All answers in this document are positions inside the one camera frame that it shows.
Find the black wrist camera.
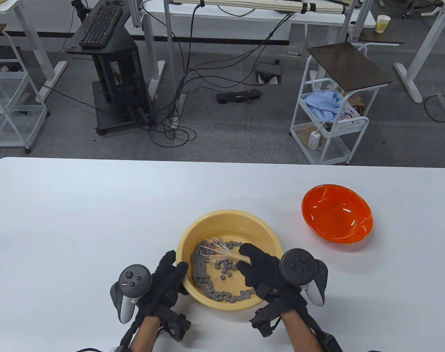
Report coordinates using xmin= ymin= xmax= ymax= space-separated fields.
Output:
xmin=250 ymin=304 xmax=281 ymax=337
xmin=160 ymin=307 xmax=192 ymax=341

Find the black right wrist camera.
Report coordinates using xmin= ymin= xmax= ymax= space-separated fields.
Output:
xmin=250 ymin=304 xmax=281 ymax=337

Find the black keyboard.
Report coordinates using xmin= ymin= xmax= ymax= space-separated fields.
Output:
xmin=79 ymin=5 xmax=123 ymax=49

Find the pink whisk wooden handle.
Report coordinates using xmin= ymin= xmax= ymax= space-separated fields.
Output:
xmin=200 ymin=236 xmax=252 ymax=264

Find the black right hand controller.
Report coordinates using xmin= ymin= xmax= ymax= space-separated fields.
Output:
xmin=279 ymin=249 xmax=328 ymax=307

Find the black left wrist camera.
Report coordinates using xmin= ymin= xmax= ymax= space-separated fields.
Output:
xmin=160 ymin=307 xmax=192 ymax=341

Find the black forearm strap pack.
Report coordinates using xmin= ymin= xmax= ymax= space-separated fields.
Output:
xmin=310 ymin=323 xmax=344 ymax=352

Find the white desk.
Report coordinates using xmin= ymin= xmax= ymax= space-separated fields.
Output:
xmin=394 ymin=0 xmax=445 ymax=104
xmin=0 ymin=0 xmax=68 ymax=103
xmin=129 ymin=0 xmax=377 ymax=129

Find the black power strip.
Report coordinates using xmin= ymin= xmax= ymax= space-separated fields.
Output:
xmin=216 ymin=88 xmax=262 ymax=104

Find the person's right hand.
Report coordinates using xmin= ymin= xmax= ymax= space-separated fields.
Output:
xmin=237 ymin=243 xmax=309 ymax=312

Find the black hand controller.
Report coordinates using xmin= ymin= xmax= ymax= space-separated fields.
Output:
xmin=110 ymin=264 xmax=152 ymax=324
xmin=279 ymin=249 xmax=328 ymax=307

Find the tangle of black cables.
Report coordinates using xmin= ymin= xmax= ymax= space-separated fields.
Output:
xmin=35 ymin=0 xmax=303 ymax=147

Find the person's left forearm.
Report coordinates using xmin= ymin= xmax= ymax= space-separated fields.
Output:
xmin=129 ymin=316 xmax=162 ymax=352

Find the black computer cart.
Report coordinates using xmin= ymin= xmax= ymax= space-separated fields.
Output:
xmin=65 ymin=0 xmax=152 ymax=135

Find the blue cloth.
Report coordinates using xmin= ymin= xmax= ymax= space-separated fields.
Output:
xmin=304 ymin=91 xmax=343 ymax=121

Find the black left hand controller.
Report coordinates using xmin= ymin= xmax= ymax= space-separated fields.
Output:
xmin=110 ymin=264 xmax=152 ymax=324

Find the yellow plastic basin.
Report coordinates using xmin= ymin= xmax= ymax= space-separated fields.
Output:
xmin=176 ymin=209 xmax=284 ymax=311

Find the floor socket box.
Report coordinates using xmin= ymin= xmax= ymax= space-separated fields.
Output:
xmin=255 ymin=62 xmax=284 ymax=85

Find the person's left hand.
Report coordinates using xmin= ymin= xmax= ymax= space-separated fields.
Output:
xmin=138 ymin=250 xmax=190 ymax=319

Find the white wire utility cart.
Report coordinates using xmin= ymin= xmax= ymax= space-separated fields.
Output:
xmin=290 ymin=55 xmax=369 ymax=165
xmin=0 ymin=59 xmax=48 ymax=154

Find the pile of grey toy blocks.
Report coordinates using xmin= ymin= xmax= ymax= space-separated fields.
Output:
xmin=190 ymin=240 xmax=258 ymax=303

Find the orange plastic bowl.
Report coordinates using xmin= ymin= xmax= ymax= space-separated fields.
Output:
xmin=301 ymin=184 xmax=374 ymax=242

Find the black cable loop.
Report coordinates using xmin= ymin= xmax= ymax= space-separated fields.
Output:
xmin=424 ymin=94 xmax=445 ymax=122

